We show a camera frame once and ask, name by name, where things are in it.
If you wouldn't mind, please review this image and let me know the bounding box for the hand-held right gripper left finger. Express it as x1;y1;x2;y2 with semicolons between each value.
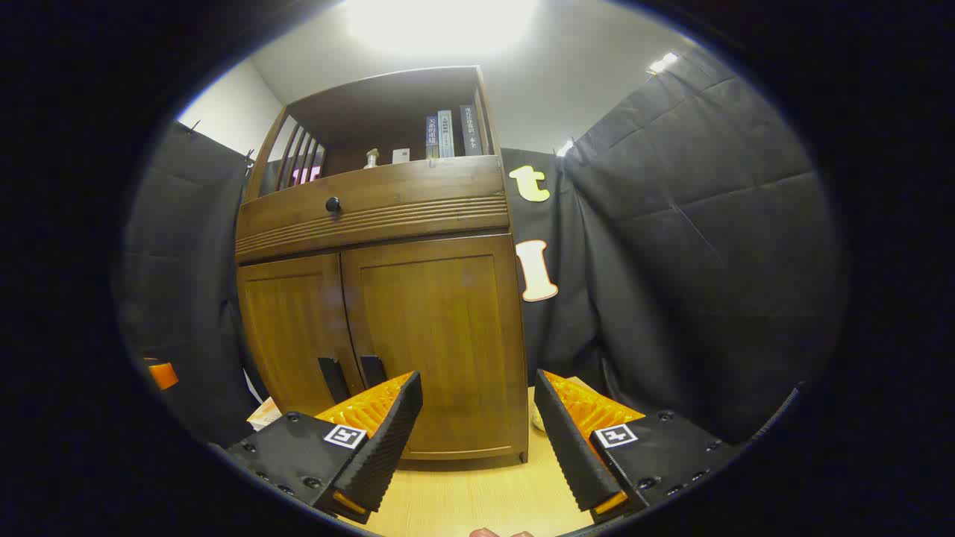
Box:
224;371;424;525

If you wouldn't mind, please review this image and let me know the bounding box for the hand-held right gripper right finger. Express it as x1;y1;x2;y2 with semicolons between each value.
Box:
533;369;743;525

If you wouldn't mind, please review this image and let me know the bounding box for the wooden cabinet door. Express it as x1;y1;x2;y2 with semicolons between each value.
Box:
237;254;366;418
341;235;529;459

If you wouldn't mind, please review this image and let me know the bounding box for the wooden double-door shoe cabinet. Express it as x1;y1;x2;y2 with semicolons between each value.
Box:
235;66;530;467

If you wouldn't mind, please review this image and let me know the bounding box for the dark book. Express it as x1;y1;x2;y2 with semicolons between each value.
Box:
459;104;484;157

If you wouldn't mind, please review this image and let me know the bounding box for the large ceiling light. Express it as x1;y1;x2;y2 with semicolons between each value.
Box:
343;0;542;57

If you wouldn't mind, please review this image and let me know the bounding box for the black left door handle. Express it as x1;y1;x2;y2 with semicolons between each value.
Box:
319;357;351;404

